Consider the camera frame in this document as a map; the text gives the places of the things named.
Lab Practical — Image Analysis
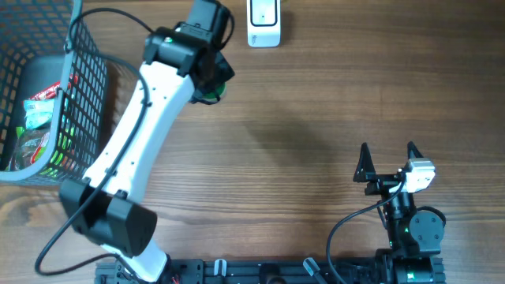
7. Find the red snack wrapper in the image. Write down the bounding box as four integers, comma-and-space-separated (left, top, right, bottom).
28, 74, 79, 101

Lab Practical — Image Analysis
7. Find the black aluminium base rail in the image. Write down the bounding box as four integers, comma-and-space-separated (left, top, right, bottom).
94, 258, 447, 284

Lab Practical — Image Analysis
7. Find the green clear snack bag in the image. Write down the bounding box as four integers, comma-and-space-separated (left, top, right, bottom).
5, 127, 77, 178

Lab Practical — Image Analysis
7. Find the green lid jar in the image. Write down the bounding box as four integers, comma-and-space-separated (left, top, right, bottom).
202, 83, 227, 104

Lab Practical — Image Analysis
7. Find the pale teal snack packet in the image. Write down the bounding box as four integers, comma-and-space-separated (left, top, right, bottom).
23, 99, 54, 129

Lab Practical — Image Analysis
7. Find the black right camera cable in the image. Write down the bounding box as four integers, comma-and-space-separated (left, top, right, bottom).
325, 181, 407, 284

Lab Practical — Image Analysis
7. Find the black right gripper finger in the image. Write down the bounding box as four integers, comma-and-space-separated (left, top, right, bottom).
353, 143, 376, 182
407, 141, 423, 159

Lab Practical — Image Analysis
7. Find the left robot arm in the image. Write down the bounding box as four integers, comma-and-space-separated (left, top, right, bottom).
59, 1, 234, 283

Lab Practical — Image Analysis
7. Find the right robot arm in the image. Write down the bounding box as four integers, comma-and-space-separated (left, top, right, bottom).
353, 141, 447, 283

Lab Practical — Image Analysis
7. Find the white barcode scanner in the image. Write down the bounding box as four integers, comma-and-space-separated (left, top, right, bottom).
246, 0, 281, 48

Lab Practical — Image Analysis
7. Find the dark grey mesh basket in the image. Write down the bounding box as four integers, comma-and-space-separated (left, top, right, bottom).
1, 0, 108, 185

